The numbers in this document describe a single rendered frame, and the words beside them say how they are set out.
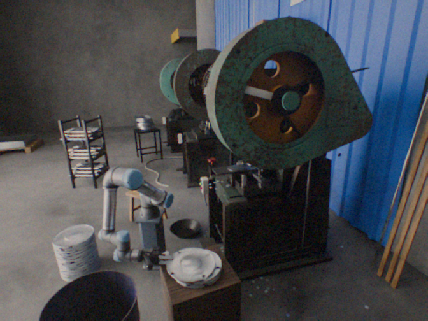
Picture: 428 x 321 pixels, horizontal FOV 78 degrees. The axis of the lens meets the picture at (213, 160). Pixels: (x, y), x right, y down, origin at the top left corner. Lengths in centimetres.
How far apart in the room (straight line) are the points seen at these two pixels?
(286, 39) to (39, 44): 779
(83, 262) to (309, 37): 215
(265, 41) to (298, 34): 18
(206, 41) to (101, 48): 307
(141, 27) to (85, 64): 186
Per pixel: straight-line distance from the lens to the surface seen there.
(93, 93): 852
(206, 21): 704
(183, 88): 316
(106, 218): 178
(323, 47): 165
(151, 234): 213
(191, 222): 275
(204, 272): 164
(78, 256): 231
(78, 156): 400
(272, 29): 150
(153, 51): 843
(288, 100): 148
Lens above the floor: 149
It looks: 19 degrees down
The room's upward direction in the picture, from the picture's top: 2 degrees counter-clockwise
